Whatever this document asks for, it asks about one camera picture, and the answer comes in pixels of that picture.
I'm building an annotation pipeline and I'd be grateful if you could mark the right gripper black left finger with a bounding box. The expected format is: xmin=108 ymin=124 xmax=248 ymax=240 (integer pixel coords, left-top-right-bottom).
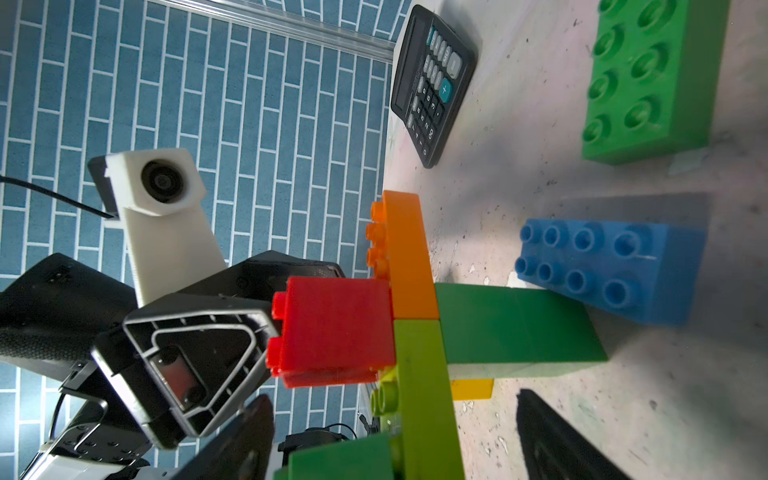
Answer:
xmin=173 ymin=395 xmax=275 ymax=480

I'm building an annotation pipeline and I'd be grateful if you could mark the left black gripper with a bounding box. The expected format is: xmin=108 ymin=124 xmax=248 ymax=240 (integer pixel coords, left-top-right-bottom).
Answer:
xmin=1 ymin=251 xmax=342 ymax=465

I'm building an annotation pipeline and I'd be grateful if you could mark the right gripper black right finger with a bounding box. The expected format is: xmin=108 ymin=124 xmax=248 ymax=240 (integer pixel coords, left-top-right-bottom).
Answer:
xmin=516 ymin=389 xmax=629 ymax=480

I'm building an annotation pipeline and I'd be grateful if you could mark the lime long lego brick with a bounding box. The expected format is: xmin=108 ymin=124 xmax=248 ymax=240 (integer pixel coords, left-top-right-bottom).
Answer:
xmin=371 ymin=320 xmax=465 ymax=479

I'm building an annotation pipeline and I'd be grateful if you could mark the red square lego brick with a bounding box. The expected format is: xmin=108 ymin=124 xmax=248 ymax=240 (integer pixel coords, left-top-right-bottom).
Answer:
xmin=266 ymin=277 xmax=396 ymax=388

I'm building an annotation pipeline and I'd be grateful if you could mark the orange long lego brick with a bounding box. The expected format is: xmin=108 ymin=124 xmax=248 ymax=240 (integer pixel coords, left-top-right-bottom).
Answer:
xmin=365 ymin=190 xmax=439 ymax=320

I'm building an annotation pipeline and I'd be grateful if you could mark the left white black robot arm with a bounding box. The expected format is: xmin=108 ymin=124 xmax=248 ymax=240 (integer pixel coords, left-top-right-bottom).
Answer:
xmin=1 ymin=251 xmax=343 ymax=479

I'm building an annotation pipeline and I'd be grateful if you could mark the yellow lego brick right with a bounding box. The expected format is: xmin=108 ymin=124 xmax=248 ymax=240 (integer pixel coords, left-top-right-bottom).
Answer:
xmin=450 ymin=379 xmax=495 ymax=401

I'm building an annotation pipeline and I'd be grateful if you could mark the light blue long lego brick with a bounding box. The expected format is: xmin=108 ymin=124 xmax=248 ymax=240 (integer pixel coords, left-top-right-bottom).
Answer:
xmin=515 ymin=219 xmax=707 ymax=327

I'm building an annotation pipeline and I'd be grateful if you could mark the dark green long lego brick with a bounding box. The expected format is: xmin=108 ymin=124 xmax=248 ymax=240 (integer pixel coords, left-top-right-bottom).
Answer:
xmin=582 ymin=0 xmax=730 ymax=165

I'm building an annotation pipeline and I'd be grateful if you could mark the black desk calculator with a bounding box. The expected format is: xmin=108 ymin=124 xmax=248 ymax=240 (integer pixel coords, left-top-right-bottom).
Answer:
xmin=390 ymin=5 xmax=476 ymax=169

